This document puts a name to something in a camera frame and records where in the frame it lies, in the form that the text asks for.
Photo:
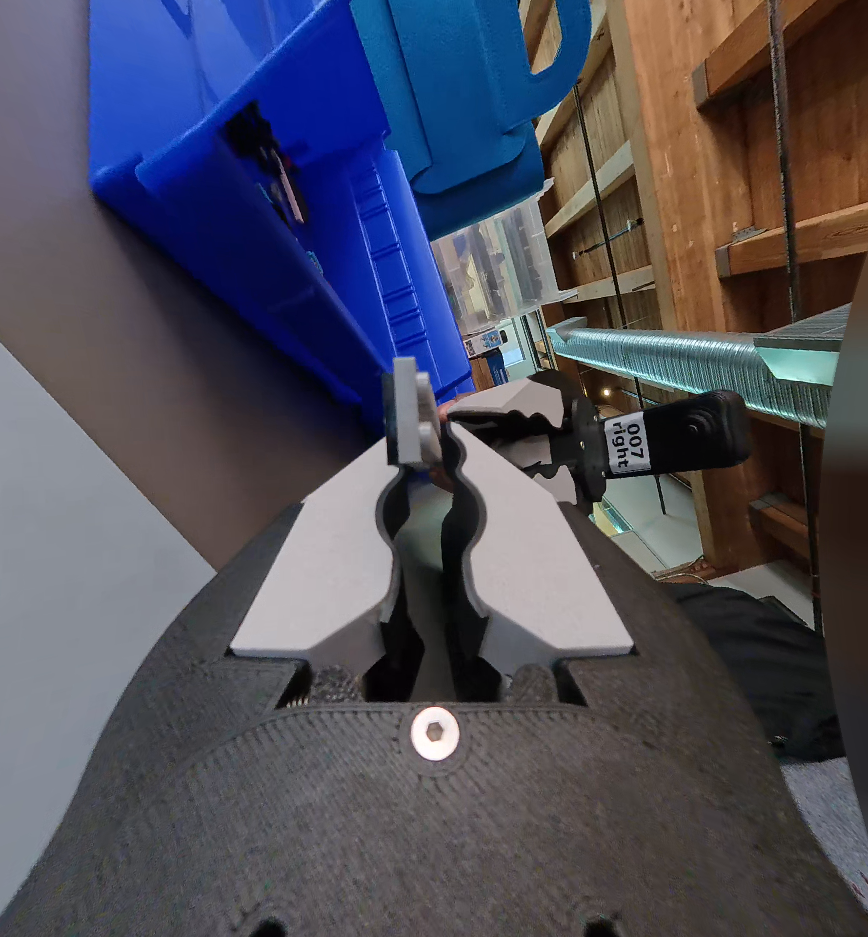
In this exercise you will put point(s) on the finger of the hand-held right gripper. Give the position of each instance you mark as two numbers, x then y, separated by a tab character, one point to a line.
507	399
554	476

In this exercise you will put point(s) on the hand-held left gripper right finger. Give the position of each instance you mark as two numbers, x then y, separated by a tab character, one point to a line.
543	578

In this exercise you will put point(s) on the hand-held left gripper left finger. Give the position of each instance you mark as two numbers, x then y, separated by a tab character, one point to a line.
316	578

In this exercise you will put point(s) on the small light grey toy brick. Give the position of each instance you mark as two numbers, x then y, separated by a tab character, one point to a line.
408	417

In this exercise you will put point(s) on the pile of mixed toy bricks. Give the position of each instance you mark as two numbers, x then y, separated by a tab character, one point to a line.
273	161

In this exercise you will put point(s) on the blue plastic storage bin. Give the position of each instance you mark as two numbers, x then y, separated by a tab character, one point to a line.
185	183

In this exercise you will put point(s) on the blue cardboard box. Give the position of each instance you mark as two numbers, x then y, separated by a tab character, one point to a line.
496	372

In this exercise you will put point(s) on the small white blue box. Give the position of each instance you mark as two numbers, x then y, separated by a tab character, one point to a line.
486	342

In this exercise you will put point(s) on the clear plastic drawer unit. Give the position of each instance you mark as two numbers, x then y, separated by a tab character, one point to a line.
507	256

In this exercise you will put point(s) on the person's black jacket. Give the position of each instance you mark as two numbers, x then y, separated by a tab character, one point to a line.
756	659

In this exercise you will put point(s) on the brick instruction booklet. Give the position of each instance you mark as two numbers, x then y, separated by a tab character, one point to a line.
53	585

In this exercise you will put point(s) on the teal felt chair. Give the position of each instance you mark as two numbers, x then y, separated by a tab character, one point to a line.
463	110

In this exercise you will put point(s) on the person's grey sweatshirt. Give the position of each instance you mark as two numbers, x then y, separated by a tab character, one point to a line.
821	842

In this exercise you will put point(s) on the silver ventilation duct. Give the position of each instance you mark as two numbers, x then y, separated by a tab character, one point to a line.
697	366

